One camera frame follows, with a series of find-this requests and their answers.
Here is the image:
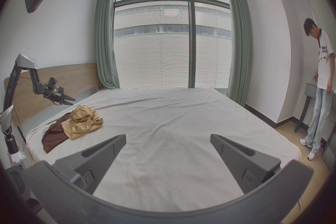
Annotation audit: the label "brown shorts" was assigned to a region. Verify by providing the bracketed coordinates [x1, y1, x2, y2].
[41, 113, 72, 154]

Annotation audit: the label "tan shorts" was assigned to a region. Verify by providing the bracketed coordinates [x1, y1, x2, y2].
[61, 104, 104, 141]

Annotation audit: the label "person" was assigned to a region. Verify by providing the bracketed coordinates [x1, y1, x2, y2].
[304, 18, 336, 161]

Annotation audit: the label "window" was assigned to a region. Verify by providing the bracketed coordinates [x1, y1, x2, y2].
[113, 0, 233, 97]

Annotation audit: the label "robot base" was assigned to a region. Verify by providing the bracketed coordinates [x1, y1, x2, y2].
[5, 149, 44, 215]

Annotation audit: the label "small grey table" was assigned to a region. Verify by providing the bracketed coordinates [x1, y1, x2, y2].
[295, 82, 336, 133]

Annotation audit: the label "bed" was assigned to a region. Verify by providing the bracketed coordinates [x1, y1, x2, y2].
[4, 63, 302, 211]

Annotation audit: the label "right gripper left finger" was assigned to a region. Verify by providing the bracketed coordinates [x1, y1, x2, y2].
[54, 134, 127, 195]

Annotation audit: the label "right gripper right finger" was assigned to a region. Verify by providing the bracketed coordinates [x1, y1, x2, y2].
[210, 134, 282, 195]

